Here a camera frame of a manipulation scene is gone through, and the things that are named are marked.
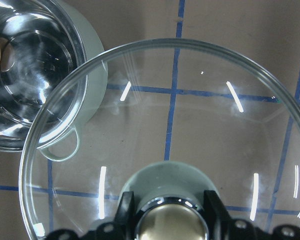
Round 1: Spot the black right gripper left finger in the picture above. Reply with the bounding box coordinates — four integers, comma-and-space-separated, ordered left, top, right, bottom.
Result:
46, 191, 135, 240

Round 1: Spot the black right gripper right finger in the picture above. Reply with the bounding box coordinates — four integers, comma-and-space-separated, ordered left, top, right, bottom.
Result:
203, 190, 300, 240

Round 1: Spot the glass pot lid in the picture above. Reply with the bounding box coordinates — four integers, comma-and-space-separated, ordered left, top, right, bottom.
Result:
19, 38, 300, 240

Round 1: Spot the pale green steel pot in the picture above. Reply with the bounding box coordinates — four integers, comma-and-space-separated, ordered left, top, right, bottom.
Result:
0, 0, 108, 162

